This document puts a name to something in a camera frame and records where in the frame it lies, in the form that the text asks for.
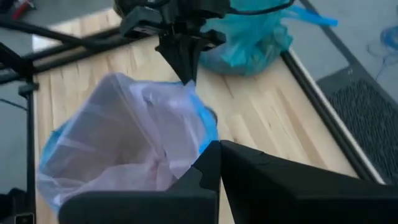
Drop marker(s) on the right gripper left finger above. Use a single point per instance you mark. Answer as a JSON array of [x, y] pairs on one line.
[[149, 205]]

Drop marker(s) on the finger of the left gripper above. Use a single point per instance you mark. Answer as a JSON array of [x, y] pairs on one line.
[[199, 46], [177, 53]]

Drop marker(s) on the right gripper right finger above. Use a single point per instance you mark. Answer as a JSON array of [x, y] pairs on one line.
[[295, 193]]

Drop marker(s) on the teal trash bag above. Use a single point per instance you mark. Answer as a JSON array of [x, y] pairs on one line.
[[248, 40]]

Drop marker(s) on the small red floor object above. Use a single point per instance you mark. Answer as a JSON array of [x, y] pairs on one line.
[[21, 7]]

